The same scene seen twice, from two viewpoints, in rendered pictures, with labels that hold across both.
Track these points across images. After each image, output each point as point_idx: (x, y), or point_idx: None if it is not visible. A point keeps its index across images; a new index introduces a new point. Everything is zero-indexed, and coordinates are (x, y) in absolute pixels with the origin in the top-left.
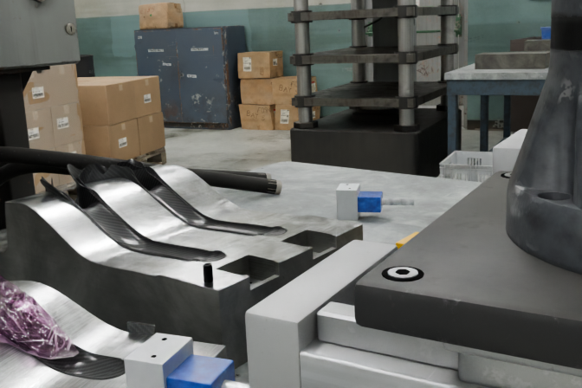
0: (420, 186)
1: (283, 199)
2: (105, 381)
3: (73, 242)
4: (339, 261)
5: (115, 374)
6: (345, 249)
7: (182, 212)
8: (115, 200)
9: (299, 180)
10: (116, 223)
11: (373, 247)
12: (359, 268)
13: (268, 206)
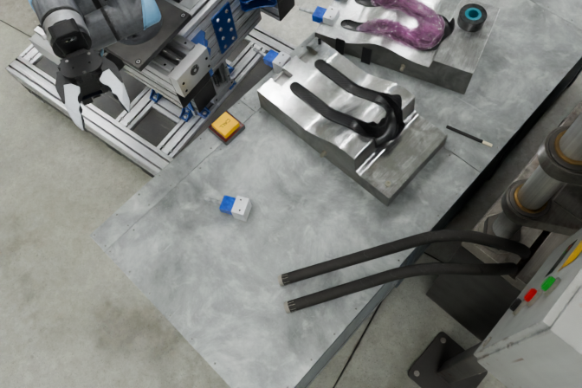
0: (175, 276)
1: (279, 262)
2: (345, 18)
3: (376, 78)
4: None
5: (344, 23)
6: None
7: (336, 118)
8: (365, 104)
9: (260, 322)
10: (363, 96)
11: None
12: None
13: (290, 246)
